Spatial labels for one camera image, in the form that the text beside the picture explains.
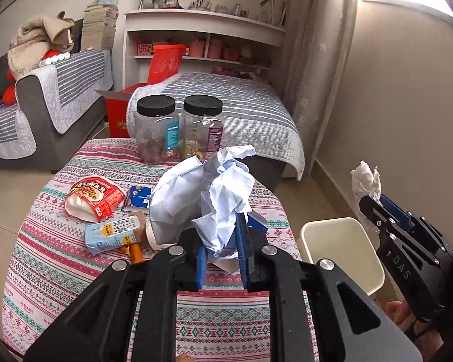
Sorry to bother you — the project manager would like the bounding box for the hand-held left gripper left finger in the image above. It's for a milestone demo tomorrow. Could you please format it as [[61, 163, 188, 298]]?
[[23, 230, 212, 362]]

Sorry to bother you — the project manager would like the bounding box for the tall stack of books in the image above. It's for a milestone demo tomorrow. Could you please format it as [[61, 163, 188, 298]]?
[[81, 5, 119, 51]]

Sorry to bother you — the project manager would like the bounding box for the person's right hand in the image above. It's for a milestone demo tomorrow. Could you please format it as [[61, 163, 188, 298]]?
[[384, 301, 444, 359]]

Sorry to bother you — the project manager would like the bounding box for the red plush toy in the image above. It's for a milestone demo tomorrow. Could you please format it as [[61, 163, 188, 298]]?
[[2, 49, 72, 106]]

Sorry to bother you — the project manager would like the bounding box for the upright stack of magazines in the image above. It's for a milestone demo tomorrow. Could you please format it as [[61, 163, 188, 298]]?
[[260, 0, 288, 27]]

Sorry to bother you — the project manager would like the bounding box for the red instant noodle cup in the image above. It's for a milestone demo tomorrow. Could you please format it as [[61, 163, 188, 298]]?
[[64, 176, 126, 223]]

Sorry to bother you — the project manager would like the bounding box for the dark grey sofa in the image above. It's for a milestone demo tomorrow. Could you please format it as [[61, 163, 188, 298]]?
[[0, 49, 114, 174]]

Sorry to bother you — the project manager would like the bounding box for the grey patterned curtain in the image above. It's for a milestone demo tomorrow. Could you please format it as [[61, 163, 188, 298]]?
[[283, 0, 357, 159]]

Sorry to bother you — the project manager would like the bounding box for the white tissue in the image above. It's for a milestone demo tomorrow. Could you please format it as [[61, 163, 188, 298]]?
[[350, 160, 382, 234]]

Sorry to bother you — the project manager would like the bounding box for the blue packet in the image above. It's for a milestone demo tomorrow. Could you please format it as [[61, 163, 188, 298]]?
[[247, 213, 268, 235]]

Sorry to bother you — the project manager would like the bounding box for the grey striped bed quilt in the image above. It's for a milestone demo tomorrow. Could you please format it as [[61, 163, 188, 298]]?
[[126, 72, 306, 181]]

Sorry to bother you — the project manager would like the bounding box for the red cardboard box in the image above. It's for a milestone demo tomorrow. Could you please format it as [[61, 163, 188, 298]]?
[[95, 82, 146, 139]]

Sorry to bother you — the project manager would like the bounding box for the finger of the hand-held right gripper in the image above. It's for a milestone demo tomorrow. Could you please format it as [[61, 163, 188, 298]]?
[[359, 195, 449, 323], [379, 194, 453, 258]]

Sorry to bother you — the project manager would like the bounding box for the blue label clear jar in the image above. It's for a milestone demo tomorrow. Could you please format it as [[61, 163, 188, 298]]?
[[136, 95, 183, 164]]

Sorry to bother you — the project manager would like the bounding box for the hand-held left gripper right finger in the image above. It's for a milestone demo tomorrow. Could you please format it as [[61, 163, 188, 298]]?
[[235, 213, 425, 362]]

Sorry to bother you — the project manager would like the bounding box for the beige fleece blanket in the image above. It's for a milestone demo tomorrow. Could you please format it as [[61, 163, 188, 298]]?
[[7, 11, 76, 81]]

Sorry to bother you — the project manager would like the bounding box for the dark grey bed base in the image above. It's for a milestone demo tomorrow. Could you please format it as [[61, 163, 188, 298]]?
[[245, 154, 289, 194]]

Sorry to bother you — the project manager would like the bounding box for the row of small glass jars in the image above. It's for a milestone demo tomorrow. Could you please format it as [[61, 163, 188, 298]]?
[[189, 0, 250, 17]]

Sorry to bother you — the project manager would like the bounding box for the orange snack wrapper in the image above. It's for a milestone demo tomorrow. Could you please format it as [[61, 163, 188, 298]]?
[[123, 243, 143, 265]]

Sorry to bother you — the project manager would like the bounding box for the white bookshelf headboard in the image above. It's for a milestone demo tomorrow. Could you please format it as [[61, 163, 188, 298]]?
[[123, 9, 288, 91]]

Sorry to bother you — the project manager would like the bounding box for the purple label clear jar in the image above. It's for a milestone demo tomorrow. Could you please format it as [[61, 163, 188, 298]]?
[[182, 94, 226, 161]]

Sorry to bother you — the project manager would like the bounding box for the red gift bag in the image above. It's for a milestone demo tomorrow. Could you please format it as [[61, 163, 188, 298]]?
[[147, 44, 185, 85]]

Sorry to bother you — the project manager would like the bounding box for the white plastic bin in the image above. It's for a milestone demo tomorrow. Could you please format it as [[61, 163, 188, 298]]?
[[300, 217, 386, 297]]

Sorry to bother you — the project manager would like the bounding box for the small blue box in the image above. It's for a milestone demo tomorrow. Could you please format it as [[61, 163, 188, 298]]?
[[121, 186, 152, 212]]

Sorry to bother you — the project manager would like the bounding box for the light blue milk carton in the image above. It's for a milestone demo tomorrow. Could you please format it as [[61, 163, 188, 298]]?
[[85, 211, 152, 256]]

